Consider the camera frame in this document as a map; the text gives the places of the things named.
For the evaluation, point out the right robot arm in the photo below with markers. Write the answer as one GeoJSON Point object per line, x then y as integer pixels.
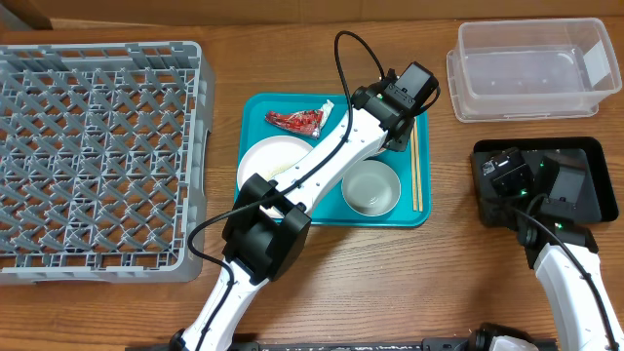
{"type": "Point", "coordinates": [564, 256]}

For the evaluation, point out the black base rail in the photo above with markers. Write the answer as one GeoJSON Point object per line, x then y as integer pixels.
{"type": "Point", "coordinates": [427, 344]}

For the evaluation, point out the left wooden chopstick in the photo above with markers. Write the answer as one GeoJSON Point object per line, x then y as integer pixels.
{"type": "Point", "coordinates": [414, 172]}

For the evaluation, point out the large white round plate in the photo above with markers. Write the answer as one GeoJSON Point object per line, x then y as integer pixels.
{"type": "Point", "coordinates": [271, 156]}

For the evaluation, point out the clear plastic bin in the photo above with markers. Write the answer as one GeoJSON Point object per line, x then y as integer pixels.
{"type": "Point", "coordinates": [531, 69]}

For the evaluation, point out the teal serving tray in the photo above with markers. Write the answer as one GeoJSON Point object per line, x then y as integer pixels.
{"type": "Point", "coordinates": [333, 210]}

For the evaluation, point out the grey plastic dish rack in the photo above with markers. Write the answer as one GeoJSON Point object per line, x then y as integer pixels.
{"type": "Point", "coordinates": [103, 151]}

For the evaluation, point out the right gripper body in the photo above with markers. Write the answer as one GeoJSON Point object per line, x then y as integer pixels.
{"type": "Point", "coordinates": [494, 196]}

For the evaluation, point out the grey green bowl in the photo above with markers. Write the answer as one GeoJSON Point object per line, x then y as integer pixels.
{"type": "Point", "coordinates": [371, 188]}

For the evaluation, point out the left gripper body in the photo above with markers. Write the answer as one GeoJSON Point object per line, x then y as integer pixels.
{"type": "Point", "coordinates": [404, 143]}

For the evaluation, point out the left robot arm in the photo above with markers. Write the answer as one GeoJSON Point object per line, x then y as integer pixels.
{"type": "Point", "coordinates": [266, 230]}

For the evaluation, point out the red crumpled snack wrapper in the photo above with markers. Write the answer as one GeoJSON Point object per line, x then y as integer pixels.
{"type": "Point", "coordinates": [307, 123]}

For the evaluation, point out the black rectangular tray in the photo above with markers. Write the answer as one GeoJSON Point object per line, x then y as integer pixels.
{"type": "Point", "coordinates": [597, 161]}

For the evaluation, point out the cardboard backdrop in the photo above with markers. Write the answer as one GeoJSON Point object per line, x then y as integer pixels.
{"type": "Point", "coordinates": [39, 14]}

